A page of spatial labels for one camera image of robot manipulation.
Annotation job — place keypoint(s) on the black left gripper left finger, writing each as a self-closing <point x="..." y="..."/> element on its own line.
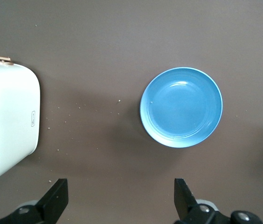
<point x="52" y="203"/>

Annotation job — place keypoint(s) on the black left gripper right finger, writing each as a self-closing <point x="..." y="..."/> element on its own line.
<point x="186" y="205"/>

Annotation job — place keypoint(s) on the blue plate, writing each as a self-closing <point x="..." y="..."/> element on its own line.
<point x="180" y="107"/>

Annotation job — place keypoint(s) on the white toaster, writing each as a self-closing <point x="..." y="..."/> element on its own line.
<point x="5" y="116"/>

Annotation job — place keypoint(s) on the brown table cloth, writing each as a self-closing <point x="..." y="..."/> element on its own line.
<point x="98" y="46"/>

